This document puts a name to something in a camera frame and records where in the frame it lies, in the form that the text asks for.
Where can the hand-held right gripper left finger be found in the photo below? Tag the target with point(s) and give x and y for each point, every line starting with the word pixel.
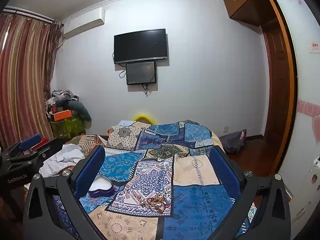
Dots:
pixel 90 172

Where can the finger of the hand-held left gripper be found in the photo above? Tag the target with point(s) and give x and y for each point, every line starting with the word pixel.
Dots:
pixel 37 154
pixel 30 142

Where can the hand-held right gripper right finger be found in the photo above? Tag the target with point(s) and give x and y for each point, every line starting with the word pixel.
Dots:
pixel 225 175

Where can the purple heart-shaped box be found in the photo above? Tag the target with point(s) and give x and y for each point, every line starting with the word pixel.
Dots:
pixel 102 192

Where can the white cloth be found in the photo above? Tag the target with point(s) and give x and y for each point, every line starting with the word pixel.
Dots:
pixel 62 160

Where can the orange patterned cloth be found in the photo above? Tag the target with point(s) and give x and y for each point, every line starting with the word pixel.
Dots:
pixel 85 142

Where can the purple bag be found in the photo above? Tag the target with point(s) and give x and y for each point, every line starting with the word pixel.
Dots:
pixel 235 140

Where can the orange box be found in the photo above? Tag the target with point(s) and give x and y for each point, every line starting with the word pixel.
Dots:
pixel 62 115

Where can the pile of clothes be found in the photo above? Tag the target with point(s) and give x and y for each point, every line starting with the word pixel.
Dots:
pixel 65 100

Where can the blue patchwork blanket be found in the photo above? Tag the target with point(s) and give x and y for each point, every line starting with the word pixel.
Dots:
pixel 150 177

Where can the red striped curtain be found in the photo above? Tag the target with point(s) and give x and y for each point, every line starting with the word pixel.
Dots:
pixel 22 80

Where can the yellow plastic object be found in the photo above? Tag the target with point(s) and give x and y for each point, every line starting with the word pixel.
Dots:
pixel 142 117

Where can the brown wooden door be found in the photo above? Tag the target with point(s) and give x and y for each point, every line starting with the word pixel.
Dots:
pixel 277 92

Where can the white sliding wardrobe door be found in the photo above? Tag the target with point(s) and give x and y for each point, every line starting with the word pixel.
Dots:
pixel 300 80

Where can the white air conditioner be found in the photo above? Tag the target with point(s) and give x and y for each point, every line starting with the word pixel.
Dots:
pixel 85 22

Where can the red and white sticker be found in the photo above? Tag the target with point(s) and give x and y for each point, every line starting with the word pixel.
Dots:
pixel 314 46

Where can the wooden overhead cabinet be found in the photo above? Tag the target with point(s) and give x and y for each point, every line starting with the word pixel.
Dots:
pixel 245 0

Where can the white wall socket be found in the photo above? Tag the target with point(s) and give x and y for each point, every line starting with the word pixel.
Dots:
pixel 225 129

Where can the small black wall monitor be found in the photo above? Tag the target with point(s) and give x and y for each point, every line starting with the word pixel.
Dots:
pixel 141 73

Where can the white curtain rail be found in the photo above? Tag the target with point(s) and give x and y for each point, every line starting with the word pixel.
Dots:
pixel 30 15

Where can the black wall television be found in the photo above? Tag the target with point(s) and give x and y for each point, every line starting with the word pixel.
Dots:
pixel 140 45

